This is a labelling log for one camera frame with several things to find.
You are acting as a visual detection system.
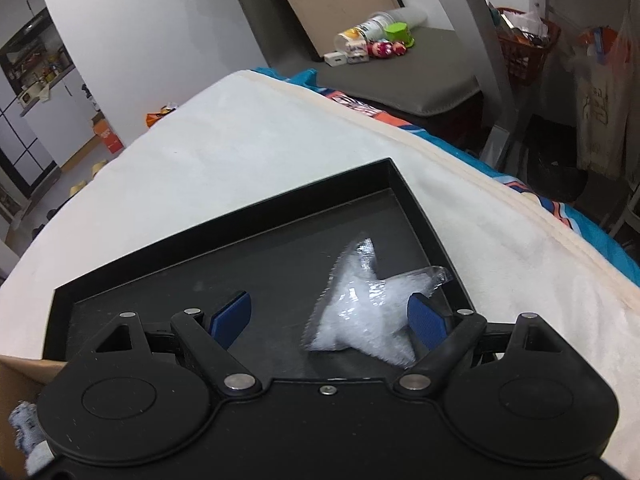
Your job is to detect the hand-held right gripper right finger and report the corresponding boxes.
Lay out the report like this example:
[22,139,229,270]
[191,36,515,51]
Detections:
[393,293,569,396]

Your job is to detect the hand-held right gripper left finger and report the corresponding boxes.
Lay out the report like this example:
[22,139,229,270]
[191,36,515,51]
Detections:
[75,290,262,397]

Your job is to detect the clear plastic star pillow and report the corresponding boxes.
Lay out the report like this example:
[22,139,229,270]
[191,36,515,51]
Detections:
[302,237,451,367]

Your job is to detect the black plastic tray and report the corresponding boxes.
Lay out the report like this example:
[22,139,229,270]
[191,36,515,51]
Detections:
[42,157,478,381]

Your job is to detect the brown cardboard box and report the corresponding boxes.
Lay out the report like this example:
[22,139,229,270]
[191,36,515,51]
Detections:
[0,354,68,480]

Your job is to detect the blue denim plush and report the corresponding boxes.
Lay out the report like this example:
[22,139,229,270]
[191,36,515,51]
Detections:
[9,400,53,476]

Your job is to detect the white fleece blanket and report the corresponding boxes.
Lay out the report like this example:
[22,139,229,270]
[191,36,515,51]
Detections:
[0,69,640,480]

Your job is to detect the black waste bin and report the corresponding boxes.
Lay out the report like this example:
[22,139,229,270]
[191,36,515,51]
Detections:
[527,115,588,203]

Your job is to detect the orange snack bag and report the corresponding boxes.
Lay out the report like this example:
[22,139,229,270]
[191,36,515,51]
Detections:
[145,105,178,128]

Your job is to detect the orange carton box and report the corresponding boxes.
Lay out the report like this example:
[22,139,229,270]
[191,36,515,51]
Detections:
[90,117,125,153]

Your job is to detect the grey bench cushion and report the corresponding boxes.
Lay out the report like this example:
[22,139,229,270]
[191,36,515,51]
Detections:
[305,25,481,116]

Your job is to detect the white cabinet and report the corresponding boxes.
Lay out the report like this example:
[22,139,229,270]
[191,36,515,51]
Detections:
[20,67,101,166]

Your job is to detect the black framed glass door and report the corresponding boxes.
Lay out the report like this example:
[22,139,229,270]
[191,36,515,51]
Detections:
[0,105,58,196]

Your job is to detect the beige tote bag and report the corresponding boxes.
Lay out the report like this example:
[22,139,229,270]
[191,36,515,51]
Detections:
[575,25,633,181]

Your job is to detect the orange plastic basket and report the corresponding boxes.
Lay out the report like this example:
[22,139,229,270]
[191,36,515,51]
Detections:
[492,7,561,88]

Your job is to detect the green plastic cup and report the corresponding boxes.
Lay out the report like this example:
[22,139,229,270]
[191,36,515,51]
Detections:
[384,22,416,50]

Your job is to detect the spray can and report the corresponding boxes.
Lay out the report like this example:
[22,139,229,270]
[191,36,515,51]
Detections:
[334,10,396,53]

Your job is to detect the translucent plastic container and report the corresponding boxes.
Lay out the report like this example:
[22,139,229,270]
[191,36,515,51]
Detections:
[390,5,428,31]

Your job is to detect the cluttered kitchen shelf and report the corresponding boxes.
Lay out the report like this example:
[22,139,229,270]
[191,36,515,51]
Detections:
[0,10,76,106]

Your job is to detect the plywood board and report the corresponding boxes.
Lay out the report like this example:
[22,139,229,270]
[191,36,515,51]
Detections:
[262,0,396,63]

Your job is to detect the grey curved frame leg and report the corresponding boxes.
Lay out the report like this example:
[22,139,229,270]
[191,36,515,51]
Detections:
[447,0,531,151]

